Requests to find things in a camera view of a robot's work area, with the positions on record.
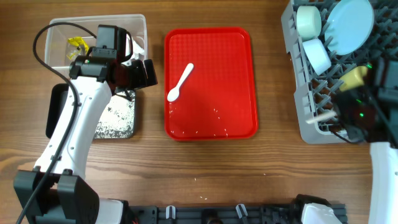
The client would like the black food waste tray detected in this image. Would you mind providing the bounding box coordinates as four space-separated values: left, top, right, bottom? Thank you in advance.
45 83 136 139

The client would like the red serving tray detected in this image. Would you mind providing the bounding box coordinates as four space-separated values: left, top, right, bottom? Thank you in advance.
164 27 259 141

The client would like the mint green bowl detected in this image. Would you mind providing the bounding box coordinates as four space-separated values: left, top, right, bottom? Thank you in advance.
296 6 322 41

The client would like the white plastic spoon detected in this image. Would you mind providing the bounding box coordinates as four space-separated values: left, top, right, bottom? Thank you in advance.
167 63 194 102

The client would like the white napkin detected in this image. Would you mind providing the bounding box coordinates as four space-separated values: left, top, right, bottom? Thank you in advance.
123 35 146 66

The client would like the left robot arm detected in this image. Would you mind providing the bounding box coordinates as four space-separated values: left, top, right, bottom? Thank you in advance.
14 25 157 223

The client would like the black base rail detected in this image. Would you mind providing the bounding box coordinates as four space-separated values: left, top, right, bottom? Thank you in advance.
124 203 348 224

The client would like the light blue small bowl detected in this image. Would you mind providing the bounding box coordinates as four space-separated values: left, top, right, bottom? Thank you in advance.
302 39 331 75

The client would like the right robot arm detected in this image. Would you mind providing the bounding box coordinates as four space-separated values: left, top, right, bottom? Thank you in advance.
306 57 397 223

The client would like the yellow snack wrapper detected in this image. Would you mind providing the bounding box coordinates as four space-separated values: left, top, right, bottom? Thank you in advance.
66 37 90 61

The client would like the yellow plastic cup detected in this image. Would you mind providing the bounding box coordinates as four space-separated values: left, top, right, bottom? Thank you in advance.
339 66 368 91

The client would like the grey dishwasher rack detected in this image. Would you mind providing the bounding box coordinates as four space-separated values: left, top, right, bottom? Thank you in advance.
281 1 397 144

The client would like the clear plastic waste bin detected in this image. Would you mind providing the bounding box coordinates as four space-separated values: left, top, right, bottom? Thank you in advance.
44 14 148 77

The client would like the light blue plate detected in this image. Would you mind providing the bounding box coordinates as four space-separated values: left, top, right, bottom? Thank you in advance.
325 0 374 55

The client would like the white plastic fork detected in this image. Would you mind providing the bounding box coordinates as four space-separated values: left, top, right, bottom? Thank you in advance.
306 111 337 124

